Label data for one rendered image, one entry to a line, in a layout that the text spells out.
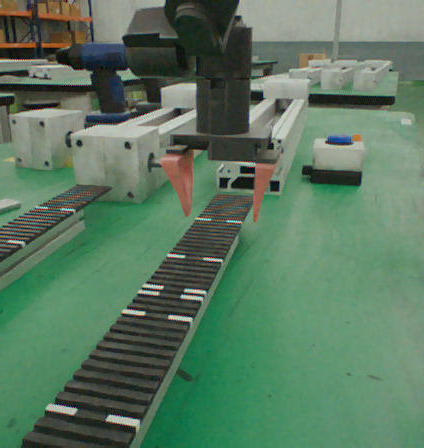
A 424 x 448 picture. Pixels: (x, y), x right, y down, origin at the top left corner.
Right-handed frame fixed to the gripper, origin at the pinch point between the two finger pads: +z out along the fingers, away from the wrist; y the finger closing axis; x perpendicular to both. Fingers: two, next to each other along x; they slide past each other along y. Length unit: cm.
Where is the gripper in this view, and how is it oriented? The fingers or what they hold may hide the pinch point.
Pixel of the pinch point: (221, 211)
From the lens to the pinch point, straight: 54.9
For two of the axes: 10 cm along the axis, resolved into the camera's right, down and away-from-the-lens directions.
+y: -9.8, -0.8, 2.0
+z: -0.1, 9.3, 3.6
